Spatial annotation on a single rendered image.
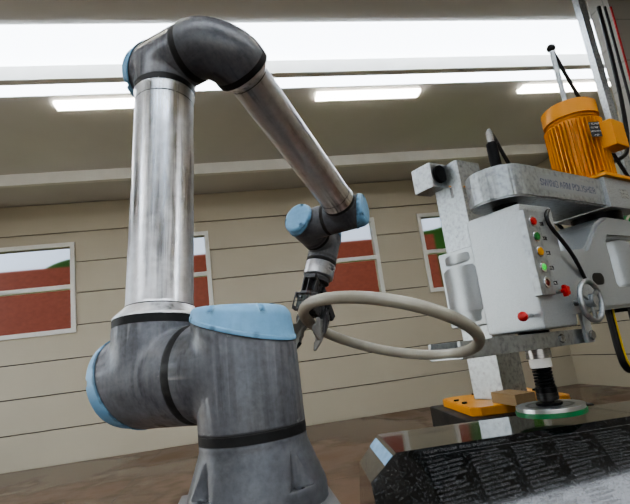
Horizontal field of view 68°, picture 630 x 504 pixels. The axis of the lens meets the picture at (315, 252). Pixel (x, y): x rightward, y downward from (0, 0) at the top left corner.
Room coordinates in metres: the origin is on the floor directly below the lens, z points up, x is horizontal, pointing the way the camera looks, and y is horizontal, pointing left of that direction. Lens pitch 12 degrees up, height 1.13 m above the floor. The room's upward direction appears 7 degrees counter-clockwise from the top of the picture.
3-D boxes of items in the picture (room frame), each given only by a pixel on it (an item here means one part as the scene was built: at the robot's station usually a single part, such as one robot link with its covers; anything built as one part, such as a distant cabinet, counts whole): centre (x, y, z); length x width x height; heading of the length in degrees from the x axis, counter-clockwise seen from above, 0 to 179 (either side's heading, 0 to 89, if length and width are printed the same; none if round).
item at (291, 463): (0.69, 0.12, 0.99); 0.19 x 0.19 x 0.10
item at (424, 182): (2.52, -0.71, 2.00); 0.20 x 0.18 x 0.15; 4
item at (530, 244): (1.50, -0.71, 1.35); 0.08 x 0.03 x 0.28; 125
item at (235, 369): (0.69, 0.13, 1.12); 0.17 x 0.15 x 0.18; 64
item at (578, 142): (1.99, -1.26, 1.88); 0.31 x 0.28 x 0.40; 35
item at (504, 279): (1.68, -0.77, 1.30); 0.36 x 0.22 x 0.45; 125
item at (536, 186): (1.83, -1.00, 1.59); 0.96 x 0.25 x 0.17; 125
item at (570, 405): (1.63, -0.71, 0.85); 0.21 x 0.21 x 0.01
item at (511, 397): (2.27, -0.82, 0.81); 0.20 x 0.10 x 0.05; 12
